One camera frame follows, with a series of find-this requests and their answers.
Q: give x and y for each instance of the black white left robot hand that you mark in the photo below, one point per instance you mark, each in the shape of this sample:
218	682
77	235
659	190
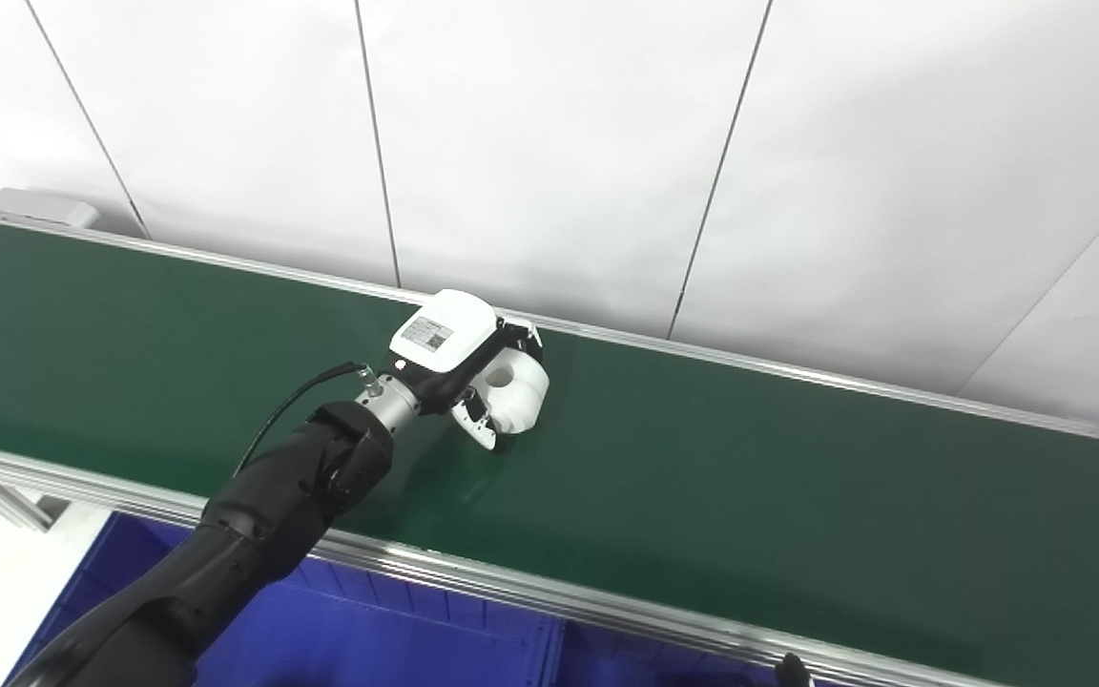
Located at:
445	334

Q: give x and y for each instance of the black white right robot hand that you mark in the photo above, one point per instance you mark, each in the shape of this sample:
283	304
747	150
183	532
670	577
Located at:
793	673

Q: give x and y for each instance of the white cylindrical plastic part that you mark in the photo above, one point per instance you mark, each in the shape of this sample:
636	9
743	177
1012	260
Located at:
523	393

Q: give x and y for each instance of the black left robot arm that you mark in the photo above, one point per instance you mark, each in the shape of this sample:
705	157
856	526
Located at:
254	534

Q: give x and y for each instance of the blue plastic bin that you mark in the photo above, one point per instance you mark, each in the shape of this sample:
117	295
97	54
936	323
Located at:
368	639
654	663

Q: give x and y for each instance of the green conveyor belt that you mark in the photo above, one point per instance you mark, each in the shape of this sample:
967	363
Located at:
473	571
750	496

